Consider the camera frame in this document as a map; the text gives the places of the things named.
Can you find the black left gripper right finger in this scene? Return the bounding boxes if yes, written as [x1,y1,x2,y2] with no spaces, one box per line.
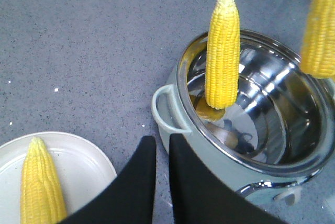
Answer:
[169,133,282,223]

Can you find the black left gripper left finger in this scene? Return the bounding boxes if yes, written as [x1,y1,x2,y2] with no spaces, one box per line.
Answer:
[62,136,157,223]

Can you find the corn cob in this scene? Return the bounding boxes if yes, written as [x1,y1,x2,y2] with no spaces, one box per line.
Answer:
[300,0,334,79]
[205,0,240,109]
[20,137,68,223]

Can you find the beige round plate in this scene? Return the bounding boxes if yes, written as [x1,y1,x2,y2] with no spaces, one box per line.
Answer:
[1,131,117,223]

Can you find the green electric cooking pot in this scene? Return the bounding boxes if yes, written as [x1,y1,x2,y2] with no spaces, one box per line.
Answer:
[151,30,334,205]

